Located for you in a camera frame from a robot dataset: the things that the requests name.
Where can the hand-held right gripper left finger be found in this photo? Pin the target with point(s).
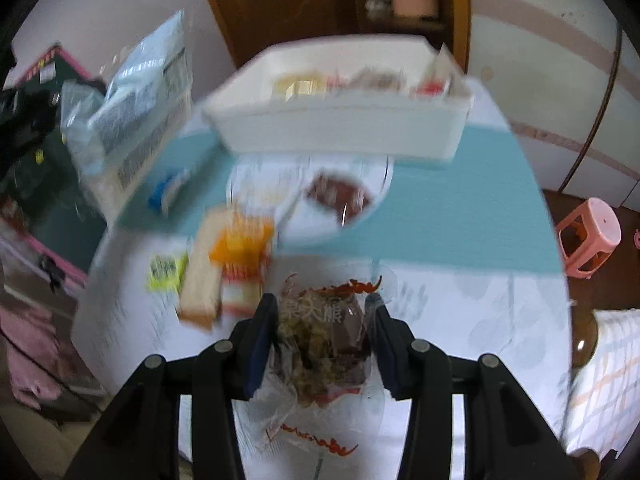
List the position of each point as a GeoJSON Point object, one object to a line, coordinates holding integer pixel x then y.
{"type": "Point", "coordinates": [260, 347]}

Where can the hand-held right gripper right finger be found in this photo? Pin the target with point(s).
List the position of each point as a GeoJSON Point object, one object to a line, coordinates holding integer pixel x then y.
{"type": "Point", "coordinates": [387, 352]}

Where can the brown sliced bread packet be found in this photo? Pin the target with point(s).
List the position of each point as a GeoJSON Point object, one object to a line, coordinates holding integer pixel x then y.
{"type": "Point", "coordinates": [200, 285]}

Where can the orange and white snack packet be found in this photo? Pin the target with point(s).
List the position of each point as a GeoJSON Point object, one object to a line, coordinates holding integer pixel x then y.
{"type": "Point", "coordinates": [240, 247]}

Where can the large clear cake packet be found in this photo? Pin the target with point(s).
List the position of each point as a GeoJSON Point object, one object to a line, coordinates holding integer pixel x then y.
{"type": "Point", "coordinates": [140, 110]}

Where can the green snack packet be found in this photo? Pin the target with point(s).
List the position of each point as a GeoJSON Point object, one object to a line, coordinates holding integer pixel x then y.
{"type": "Point", "coordinates": [162, 271]}

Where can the blue snack packet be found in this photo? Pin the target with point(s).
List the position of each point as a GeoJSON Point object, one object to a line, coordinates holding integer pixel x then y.
{"type": "Point", "coordinates": [165, 192]}

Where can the brown chocolate packet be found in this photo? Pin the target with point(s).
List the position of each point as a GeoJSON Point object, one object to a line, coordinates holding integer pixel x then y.
{"type": "Point", "coordinates": [340, 195]}

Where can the white plastic storage bin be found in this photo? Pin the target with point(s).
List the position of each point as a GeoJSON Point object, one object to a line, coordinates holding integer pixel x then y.
{"type": "Point", "coordinates": [340, 127]}

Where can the red and white snack packet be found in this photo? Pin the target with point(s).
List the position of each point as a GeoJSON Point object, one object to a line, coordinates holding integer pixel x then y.
{"type": "Point", "coordinates": [430, 91]}

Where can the pink-framed green chalkboard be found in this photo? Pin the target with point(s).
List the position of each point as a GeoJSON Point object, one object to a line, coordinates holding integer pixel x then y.
{"type": "Point", "coordinates": [55, 200]}

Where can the teal table runner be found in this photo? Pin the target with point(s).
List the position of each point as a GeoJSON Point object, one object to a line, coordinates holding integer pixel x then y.
{"type": "Point", "coordinates": [475, 210]}

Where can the wooden bedpost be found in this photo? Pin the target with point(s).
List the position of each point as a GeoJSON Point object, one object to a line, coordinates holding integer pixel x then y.
{"type": "Point", "coordinates": [585, 345]}

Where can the checked blanket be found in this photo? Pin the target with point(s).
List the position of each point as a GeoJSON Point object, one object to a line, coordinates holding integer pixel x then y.
{"type": "Point", "coordinates": [610, 375]}

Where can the pink cloth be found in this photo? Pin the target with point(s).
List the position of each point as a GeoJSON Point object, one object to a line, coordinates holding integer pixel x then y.
{"type": "Point", "coordinates": [30, 355]}

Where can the pink plastic stool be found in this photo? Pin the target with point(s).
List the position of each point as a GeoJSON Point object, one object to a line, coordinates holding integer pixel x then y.
{"type": "Point", "coordinates": [590, 235]}

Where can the brown wooden door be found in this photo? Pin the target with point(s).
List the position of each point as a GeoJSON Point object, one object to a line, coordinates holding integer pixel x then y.
{"type": "Point", "coordinates": [270, 5]}

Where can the small pink toy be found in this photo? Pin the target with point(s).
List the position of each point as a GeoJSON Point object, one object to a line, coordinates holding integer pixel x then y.
{"type": "Point", "coordinates": [637, 237]}

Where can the floral wardrobe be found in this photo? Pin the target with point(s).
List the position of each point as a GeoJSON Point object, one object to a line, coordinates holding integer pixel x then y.
{"type": "Point", "coordinates": [550, 85]}

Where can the wooden corner shelf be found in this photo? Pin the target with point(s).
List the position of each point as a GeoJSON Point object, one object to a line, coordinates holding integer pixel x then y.
{"type": "Point", "coordinates": [450, 0]}

